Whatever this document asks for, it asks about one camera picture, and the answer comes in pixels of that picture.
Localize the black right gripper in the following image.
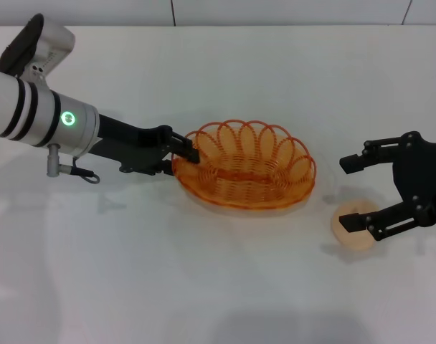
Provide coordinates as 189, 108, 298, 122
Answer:
338, 130, 436, 242

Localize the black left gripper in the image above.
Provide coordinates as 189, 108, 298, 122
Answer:
84, 113, 202, 177

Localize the orange wire basket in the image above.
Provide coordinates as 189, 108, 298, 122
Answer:
171, 120, 318, 209

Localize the pale round bread bun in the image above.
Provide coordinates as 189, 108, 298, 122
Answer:
331, 200, 380, 252

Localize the grey arm cable with connector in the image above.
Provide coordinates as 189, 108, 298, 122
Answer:
47, 143, 101, 186

